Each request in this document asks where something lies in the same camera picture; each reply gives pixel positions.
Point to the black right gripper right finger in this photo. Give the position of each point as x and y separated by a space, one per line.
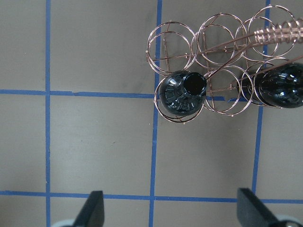
251 212

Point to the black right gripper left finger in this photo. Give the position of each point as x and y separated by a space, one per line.
92 213

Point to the dark wine bottle in basket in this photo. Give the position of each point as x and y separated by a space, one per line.
183 92

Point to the copper wire wine basket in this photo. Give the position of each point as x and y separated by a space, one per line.
223 49

